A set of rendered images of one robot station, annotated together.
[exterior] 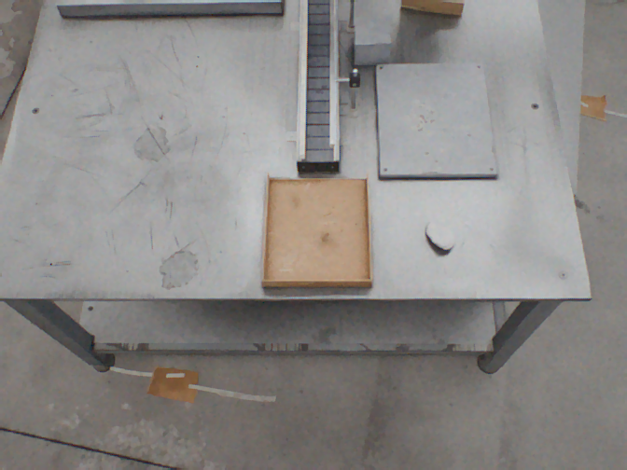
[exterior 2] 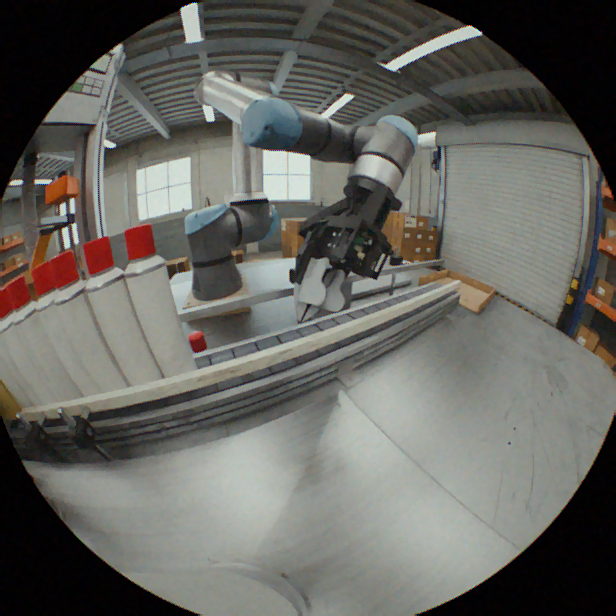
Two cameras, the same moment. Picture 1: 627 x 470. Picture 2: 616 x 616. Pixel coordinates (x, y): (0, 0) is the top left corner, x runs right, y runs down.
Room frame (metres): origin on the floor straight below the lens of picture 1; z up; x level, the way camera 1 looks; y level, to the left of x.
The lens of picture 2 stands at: (1.57, 0.16, 1.08)
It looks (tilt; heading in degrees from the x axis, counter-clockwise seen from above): 27 degrees down; 236
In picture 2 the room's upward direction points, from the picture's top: straight up
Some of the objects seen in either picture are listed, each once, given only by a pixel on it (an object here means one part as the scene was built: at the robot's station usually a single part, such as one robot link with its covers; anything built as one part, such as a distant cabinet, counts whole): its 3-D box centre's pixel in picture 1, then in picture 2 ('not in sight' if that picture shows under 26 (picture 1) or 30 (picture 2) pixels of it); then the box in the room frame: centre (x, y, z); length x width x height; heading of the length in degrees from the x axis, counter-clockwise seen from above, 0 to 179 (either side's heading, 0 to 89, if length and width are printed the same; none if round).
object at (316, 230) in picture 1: (317, 227); (461, 287); (0.71, -0.01, 0.85); 0.30 x 0.26 x 0.04; 176
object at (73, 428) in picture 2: not in sight; (89, 440); (1.77, 0.00, 0.89); 0.03 x 0.03 x 0.12; 86
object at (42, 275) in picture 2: not in sight; (67, 339); (1.77, -0.09, 0.98); 0.05 x 0.05 x 0.20
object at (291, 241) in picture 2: not in sight; (308, 241); (-0.73, -3.22, 0.45); 1.20 x 0.84 x 0.89; 76
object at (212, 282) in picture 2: not in sight; (214, 272); (1.49, -0.41, 0.92); 0.15 x 0.15 x 0.10
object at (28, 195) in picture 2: not in sight; (29, 214); (1.86, -0.19, 1.18); 0.04 x 0.04 x 0.21
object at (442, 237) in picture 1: (440, 234); not in sight; (0.67, -0.31, 0.85); 0.08 x 0.07 x 0.04; 3
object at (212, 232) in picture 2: not in sight; (210, 230); (1.49, -0.40, 1.04); 0.13 x 0.12 x 0.14; 14
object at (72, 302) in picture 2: not in sight; (88, 336); (1.72, -0.08, 0.98); 0.05 x 0.05 x 0.20
